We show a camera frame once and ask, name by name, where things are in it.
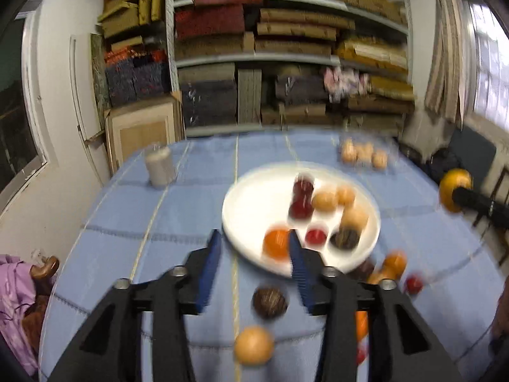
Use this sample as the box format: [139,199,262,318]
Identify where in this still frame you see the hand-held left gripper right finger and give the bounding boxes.
[288,230,464,382]

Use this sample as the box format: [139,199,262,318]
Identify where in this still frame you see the clear plastic clamshell box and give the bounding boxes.
[338,133,400,172]

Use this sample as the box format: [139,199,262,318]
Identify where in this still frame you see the large dark mangosteen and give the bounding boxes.
[252,286,289,320]

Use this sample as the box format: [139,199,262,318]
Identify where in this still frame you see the large orange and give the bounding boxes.
[355,310,370,341]

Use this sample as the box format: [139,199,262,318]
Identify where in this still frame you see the stacks of flat patterned boxes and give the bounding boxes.
[173,0,414,128]

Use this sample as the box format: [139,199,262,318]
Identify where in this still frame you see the marbled green board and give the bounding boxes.
[91,34,112,110]

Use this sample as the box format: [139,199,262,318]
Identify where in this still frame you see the brown wooden chair back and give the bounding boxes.
[22,255,60,351]

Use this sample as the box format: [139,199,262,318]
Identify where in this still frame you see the large dark window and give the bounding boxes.
[0,2,58,208]

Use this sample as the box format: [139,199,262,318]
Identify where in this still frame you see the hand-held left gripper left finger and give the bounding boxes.
[48,229,222,382]

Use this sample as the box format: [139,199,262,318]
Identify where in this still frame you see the orange persimmon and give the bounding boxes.
[384,251,408,280]

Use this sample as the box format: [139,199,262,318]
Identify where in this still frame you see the yellow persimmon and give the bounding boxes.
[438,169,474,213]

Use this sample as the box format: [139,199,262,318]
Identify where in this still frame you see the white oval plate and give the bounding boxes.
[221,161,381,278]

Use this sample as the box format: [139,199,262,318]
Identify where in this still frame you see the bright barred window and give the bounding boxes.
[465,0,509,136]

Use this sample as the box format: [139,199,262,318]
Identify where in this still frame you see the white metal shelf unit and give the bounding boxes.
[165,0,414,138]

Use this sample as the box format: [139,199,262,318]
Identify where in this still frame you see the grey paper cup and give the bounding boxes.
[144,143,177,187]

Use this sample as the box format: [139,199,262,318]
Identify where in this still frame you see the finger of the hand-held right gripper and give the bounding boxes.
[451,188,509,229]

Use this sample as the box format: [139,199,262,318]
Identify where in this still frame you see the white leaning board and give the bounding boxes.
[69,34,106,156]

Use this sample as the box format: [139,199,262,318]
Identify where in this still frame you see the pile of olive and blue boxes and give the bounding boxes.
[97,0,173,108]

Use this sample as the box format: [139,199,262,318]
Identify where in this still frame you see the small dark mangosteen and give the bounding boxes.
[330,227,360,251]

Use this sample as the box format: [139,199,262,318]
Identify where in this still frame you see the pale peach fruit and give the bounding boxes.
[336,186,356,207]

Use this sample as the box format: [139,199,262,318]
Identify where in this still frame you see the pink floral cloth bundle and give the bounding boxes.
[324,67,370,102]

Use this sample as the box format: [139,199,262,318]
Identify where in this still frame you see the wooden slatted chair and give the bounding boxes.
[473,167,509,255]

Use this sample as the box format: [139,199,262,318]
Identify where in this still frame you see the person's right forearm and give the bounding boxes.
[491,286,509,351]

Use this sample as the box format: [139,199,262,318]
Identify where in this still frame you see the dark red plum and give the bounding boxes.
[293,173,317,200]
[288,197,315,220]

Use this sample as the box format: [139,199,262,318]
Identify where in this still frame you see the small orange mandarin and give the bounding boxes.
[262,227,293,260]

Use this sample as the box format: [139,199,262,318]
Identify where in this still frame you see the beige striped curtain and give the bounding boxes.
[423,0,476,128]

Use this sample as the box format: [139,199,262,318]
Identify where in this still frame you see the dark purple passion fruit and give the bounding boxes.
[350,258,376,281]

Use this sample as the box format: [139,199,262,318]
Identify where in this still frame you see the round beige fruit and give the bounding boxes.
[311,190,338,212]
[234,326,275,365]

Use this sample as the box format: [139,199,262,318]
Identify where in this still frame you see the black jacket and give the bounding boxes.
[398,143,462,181]

